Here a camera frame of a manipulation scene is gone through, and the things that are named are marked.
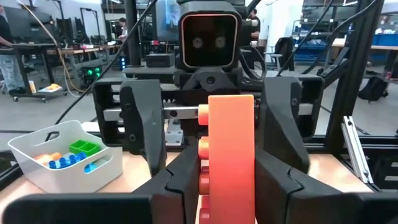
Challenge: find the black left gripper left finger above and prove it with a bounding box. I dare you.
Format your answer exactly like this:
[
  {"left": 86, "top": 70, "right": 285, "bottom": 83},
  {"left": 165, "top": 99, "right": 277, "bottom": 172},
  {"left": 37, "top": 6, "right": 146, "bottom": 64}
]
[{"left": 2, "top": 146, "right": 203, "bottom": 224}]

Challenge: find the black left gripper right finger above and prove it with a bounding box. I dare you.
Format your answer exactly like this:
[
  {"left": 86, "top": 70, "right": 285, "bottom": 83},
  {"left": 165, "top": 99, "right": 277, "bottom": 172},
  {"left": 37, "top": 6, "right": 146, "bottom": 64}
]
[{"left": 255, "top": 151, "right": 398, "bottom": 224}]

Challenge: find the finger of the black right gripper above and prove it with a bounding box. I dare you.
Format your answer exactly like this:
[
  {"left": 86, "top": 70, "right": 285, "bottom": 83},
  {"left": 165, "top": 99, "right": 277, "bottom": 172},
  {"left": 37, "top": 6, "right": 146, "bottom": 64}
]
[
  {"left": 119, "top": 78, "right": 168, "bottom": 177},
  {"left": 259, "top": 76, "right": 311, "bottom": 174}
]

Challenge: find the blue heart-shaped brick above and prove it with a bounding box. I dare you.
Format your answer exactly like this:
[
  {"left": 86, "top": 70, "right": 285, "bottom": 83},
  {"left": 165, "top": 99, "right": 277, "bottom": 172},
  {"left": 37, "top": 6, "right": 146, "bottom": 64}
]
[{"left": 48, "top": 151, "right": 88, "bottom": 170}]

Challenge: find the green square brick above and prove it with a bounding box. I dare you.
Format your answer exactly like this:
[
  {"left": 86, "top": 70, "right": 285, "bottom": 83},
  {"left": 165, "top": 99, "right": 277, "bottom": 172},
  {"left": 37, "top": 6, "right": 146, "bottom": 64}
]
[{"left": 68, "top": 139, "right": 101, "bottom": 157}]

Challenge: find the red-orange long brick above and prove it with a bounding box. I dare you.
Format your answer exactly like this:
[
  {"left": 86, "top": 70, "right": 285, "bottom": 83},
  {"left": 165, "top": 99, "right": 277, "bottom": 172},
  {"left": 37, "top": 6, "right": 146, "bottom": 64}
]
[{"left": 197, "top": 94, "right": 256, "bottom": 224}]

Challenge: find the white plastic basket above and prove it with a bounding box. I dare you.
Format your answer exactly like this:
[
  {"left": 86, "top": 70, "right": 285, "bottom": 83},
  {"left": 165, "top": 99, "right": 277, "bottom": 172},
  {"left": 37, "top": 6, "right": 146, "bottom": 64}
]
[{"left": 7, "top": 119, "right": 124, "bottom": 194}]

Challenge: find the black box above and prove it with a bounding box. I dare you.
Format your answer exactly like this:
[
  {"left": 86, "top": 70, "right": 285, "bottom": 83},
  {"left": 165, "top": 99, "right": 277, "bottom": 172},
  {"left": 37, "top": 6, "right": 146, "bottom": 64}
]
[{"left": 145, "top": 52, "right": 176, "bottom": 68}]

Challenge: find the computer with green lights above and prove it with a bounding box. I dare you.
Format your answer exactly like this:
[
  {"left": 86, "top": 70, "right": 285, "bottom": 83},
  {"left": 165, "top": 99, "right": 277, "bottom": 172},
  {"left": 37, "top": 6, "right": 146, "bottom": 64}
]
[{"left": 81, "top": 64, "right": 103, "bottom": 86}]

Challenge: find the black office chair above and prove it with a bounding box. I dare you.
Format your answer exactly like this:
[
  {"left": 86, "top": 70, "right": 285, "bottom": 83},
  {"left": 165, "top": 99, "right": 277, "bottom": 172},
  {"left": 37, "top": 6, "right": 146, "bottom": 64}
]
[{"left": 264, "top": 36, "right": 295, "bottom": 72}]

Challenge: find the silver aluminium extrusion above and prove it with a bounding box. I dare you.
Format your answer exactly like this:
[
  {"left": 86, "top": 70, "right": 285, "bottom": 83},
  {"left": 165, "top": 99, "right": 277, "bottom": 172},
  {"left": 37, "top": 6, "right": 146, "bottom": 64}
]
[{"left": 340, "top": 115, "right": 374, "bottom": 185}]

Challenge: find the metal shelf rack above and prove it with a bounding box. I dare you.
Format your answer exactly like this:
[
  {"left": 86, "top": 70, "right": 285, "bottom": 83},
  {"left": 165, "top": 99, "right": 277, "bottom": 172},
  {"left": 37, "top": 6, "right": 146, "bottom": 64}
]
[{"left": 292, "top": 18, "right": 330, "bottom": 63}]

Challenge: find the black backpack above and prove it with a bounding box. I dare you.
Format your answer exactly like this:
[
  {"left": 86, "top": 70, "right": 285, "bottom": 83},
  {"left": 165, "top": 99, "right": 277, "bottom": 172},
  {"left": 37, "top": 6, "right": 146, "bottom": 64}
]
[{"left": 357, "top": 76, "right": 389, "bottom": 104}]

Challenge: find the low wheeled cart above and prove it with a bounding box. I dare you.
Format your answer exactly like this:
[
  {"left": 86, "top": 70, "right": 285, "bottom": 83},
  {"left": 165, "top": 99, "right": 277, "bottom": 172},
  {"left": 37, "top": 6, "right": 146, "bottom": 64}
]
[{"left": 11, "top": 83, "right": 68, "bottom": 103}]

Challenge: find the blue storage bin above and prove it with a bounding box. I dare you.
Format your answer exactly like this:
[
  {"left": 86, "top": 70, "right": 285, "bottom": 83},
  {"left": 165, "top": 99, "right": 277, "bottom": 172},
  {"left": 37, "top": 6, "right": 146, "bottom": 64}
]
[{"left": 371, "top": 32, "right": 398, "bottom": 47}]

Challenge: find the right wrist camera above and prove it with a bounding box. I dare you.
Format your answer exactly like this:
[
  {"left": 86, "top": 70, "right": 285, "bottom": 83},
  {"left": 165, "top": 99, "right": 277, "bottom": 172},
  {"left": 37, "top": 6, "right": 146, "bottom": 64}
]
[{"left": 178, "top": 2, "right": 243, "bottom": 69}]

